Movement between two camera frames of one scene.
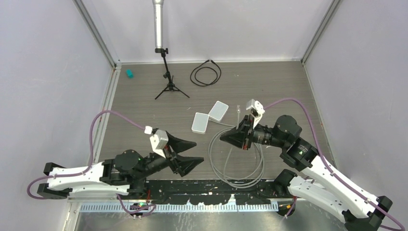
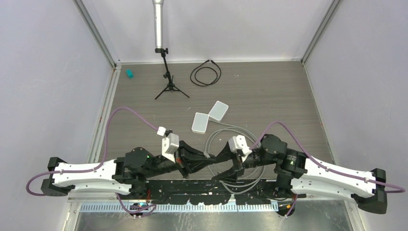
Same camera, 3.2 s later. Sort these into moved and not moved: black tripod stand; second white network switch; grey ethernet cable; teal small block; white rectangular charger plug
Moved: grey ethernet cable
Not moved: white rectangular charger plug; black tripod stand; second white network switch; teal small block
